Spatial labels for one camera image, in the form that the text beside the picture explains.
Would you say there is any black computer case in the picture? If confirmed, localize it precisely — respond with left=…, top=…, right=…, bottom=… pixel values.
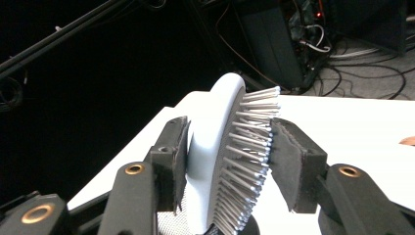
left=240, top=0, right=331, bottom=93

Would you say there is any black stand pole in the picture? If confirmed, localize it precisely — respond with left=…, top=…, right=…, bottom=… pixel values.
left=0, top=0, right=129, bottom=80

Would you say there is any light blue hairbrush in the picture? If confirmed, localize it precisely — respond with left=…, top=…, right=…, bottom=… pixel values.
left=185, top=71, right=282, bottom=235

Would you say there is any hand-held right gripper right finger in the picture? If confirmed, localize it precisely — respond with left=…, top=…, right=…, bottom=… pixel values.
left=269, top=117, right=329, bottom=213

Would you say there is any white cable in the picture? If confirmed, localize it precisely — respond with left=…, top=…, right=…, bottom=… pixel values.
left=299, top=23, right=380, bottom=61

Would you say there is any black floor cable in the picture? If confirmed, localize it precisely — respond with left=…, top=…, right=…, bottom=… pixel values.
left=321, top=63, right=409, bottom=101

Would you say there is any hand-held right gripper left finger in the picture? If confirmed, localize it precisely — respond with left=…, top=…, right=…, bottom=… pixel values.
left=145, top=116, right=192, bottom=213

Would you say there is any dark box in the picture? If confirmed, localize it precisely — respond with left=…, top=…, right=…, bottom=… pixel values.
left=326, top=0, right=409, bottom=56

